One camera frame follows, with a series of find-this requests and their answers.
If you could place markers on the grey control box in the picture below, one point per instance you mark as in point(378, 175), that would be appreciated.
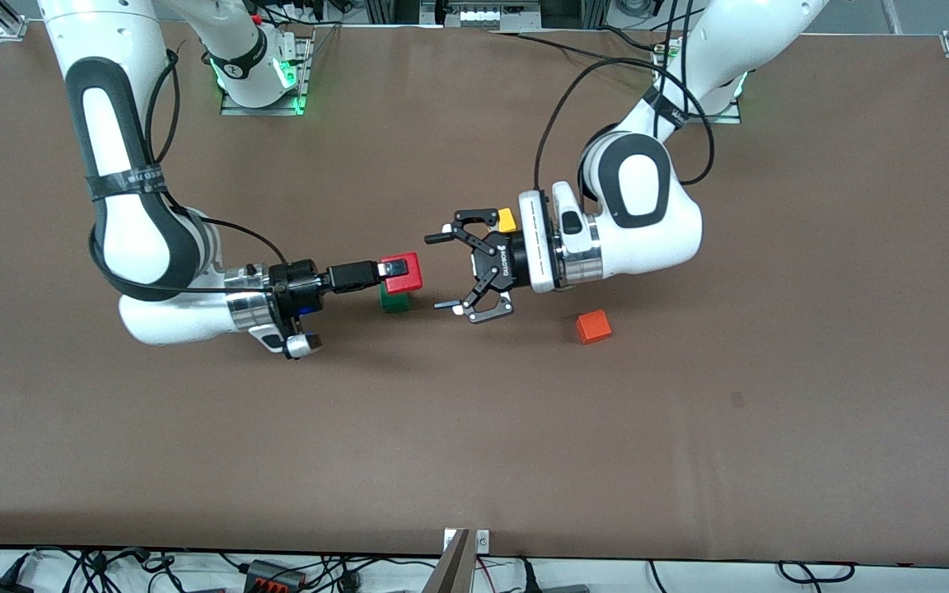
point(479, 16)

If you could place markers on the black plug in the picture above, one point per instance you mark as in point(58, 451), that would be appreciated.
point(526, 576)

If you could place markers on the orange wooden block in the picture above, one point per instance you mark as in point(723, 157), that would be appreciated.
point(594, 327)

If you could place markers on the red wooden block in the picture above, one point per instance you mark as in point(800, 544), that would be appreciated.
point(409, 285)

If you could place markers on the black orange connector box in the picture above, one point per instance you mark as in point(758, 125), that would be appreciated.
point(273, 574)

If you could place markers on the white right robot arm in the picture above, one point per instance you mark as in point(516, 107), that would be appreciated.
point(128, 231)

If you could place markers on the grey camera pole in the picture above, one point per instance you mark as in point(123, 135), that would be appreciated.
point(451, 572)

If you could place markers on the yellow wooden block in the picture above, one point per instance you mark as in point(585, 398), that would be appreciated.
point(507, 221)

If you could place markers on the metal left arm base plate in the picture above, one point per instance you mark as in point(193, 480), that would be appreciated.
point(730, 118)

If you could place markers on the green wooden block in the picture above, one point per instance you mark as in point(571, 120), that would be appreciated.
point(395, 304)

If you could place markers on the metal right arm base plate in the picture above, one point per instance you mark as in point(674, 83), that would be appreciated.
point(244, 110)

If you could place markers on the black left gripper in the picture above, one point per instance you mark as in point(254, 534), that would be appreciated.
point(497, 265)

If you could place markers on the small metal table bracket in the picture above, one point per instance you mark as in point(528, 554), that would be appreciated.
point(483, 541)

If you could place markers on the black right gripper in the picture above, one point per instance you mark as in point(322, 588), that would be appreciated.
point(300, 284)

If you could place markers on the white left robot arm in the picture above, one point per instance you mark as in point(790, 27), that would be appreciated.
point(647, 206)

